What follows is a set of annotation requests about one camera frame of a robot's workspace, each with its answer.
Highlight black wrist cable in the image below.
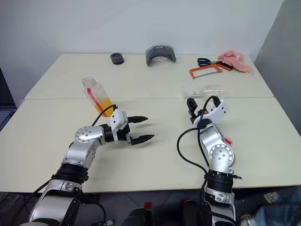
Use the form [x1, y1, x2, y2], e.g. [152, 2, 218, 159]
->
[176, 95, 221, 188]
[91, 104, 118, 127]

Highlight orange hacksaw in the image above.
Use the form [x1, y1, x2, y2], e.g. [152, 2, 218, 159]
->
[190, 60, 234, 80]

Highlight dark rounded shape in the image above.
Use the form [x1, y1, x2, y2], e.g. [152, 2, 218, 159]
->
[126, 207, 153, 226]

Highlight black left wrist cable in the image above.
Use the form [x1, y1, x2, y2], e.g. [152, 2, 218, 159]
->
[91, 104, 118, 127]

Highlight pink fluffy cloth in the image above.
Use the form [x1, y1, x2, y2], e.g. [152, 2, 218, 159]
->
[217, 49, 254, 76]

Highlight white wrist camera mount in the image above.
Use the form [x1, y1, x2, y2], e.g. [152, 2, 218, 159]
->
[192, 98, 230, 125]
[109, 109, 129, 143]

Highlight dark laptop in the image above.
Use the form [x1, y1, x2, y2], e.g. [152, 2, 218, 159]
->
[0, 66, 16, 131]

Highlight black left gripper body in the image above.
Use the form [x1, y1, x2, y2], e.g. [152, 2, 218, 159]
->
[117, 122, 133, 145]

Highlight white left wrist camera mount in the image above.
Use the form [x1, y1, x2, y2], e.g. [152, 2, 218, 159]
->
[109, 109, 129, 143]

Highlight person in blue jeans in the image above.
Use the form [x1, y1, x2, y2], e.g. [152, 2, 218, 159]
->
[239, 187, 301, 226]

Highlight plastic bottle with orange liquid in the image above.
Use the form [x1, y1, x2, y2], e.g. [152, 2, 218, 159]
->
[81, 76, 116, 118]

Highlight black robot torso cable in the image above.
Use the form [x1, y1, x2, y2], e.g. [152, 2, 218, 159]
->
[79, 197, 108, 225]

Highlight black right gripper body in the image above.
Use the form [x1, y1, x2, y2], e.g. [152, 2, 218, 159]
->
[189, 109, 208, 124]

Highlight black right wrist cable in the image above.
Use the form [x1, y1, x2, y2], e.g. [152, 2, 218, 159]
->
[176, 95, 221, 188]

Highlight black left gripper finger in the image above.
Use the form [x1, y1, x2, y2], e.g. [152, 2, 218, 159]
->
[127, 115, 149, 125]
[130, 134, 155, 145]

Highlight grey curved visor shell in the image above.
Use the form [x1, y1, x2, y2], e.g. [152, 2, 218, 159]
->
[145, 44, 177, 68]

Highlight grey partition panel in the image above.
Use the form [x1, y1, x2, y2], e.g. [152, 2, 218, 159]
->
[253, 0, 301, 138]

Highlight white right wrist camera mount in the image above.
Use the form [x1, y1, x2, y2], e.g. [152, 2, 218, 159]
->
[192, 98, 230, 125]

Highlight blue handled scissors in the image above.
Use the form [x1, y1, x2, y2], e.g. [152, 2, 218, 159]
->
[197, 57, 218, 67]

